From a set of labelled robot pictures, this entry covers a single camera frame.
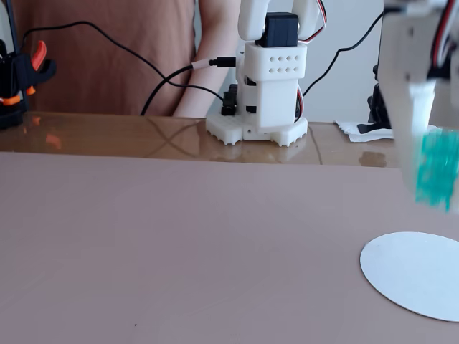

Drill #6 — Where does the white paper circle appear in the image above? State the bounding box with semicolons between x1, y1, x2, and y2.
359;231;459;323

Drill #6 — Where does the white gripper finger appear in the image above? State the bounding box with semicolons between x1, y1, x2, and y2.
380;80;437;201

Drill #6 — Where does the red white black servo cable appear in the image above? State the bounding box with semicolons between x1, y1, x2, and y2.
294;87;306;125
428;0;459;69
296;0;328;44

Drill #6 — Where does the person torso brown shirt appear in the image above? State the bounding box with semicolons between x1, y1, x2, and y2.
10;0;202;116

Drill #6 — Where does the pink mat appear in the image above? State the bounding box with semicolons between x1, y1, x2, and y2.
0;150;459;344

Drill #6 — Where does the small black base clamp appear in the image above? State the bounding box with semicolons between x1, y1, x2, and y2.
220;83;240;116

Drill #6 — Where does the thin black cable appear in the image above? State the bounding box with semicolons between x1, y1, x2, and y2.
22;20;226;105
302;11;384;97

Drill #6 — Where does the black usb power cable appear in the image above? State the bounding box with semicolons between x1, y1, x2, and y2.
140;56;237;116

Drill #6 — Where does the black table clamp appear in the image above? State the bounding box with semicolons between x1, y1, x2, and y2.
366;63;394;135

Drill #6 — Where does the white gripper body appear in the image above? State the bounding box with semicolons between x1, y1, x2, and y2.
380;0;459;85

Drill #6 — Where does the white crumpled paper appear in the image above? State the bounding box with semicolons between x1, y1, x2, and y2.
334;120;395;144

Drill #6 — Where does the black orange spring clamp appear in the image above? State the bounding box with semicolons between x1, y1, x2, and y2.
0;39;58;130

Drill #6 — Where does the person bare forearm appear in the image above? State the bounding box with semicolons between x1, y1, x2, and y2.
171;0;242;118

